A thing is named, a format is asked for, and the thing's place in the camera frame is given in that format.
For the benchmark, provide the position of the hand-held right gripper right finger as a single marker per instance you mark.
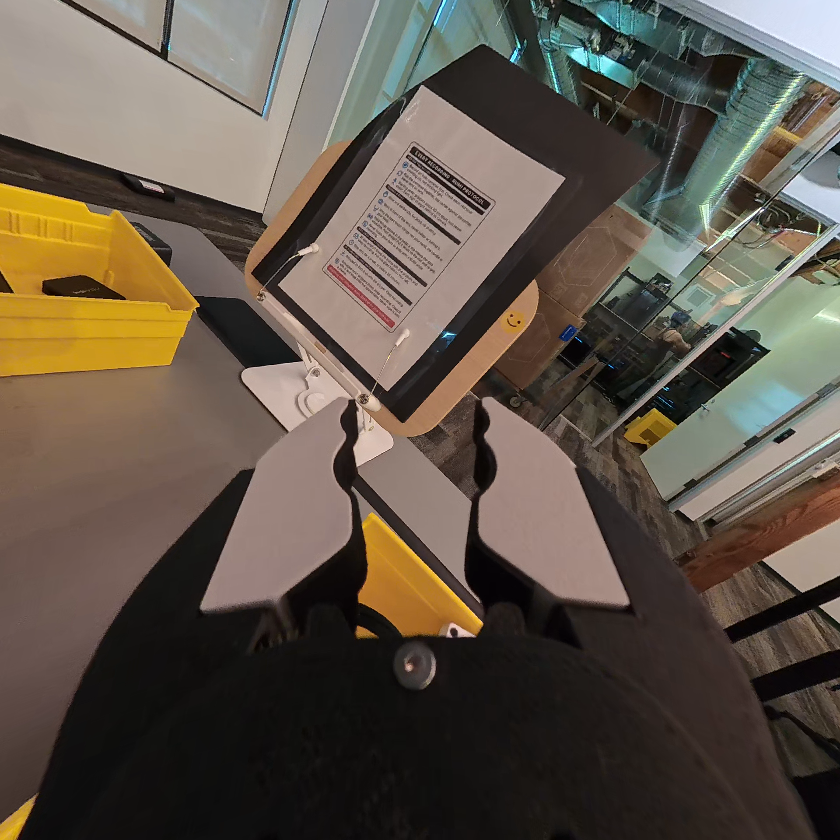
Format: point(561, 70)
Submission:
point(544, 524)

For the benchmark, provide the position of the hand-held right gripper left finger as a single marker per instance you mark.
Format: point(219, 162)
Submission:
point(291, 524)

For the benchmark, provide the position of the yellow plastic bin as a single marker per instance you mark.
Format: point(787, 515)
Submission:
point(85, 328)
point(646, 429)
point(399, 580)

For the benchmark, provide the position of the black usb hub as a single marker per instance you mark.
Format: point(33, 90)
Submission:
point(83, 289)

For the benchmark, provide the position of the white document stand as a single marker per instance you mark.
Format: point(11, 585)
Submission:
point(275, 389)

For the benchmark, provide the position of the dark flat pad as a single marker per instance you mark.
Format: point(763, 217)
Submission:
point(242, 328)

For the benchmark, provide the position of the yellow smiley sticker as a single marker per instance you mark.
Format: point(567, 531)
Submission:
point(511, 320)

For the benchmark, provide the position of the wooden beam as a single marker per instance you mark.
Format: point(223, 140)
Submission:
point(775, 531)

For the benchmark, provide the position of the black metal railing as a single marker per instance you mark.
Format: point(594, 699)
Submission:
point(787, 608)

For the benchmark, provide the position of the small black box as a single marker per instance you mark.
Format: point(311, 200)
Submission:
point(154, 246)

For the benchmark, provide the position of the laminated instruction sheet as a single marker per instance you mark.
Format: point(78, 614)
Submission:
point(499, 217)

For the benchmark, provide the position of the small black floor device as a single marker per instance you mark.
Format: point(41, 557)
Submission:
point(148, 187)

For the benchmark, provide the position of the black backing board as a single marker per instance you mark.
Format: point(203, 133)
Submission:
point(522, 111)

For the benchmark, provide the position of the large framed window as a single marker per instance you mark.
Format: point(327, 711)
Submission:
point(217, 45)

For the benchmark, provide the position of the silver sliding door rail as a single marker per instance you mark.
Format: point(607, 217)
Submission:
point(769, 485)

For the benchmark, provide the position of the silver ventilation duct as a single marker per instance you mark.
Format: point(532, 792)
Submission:
point(744, 111)

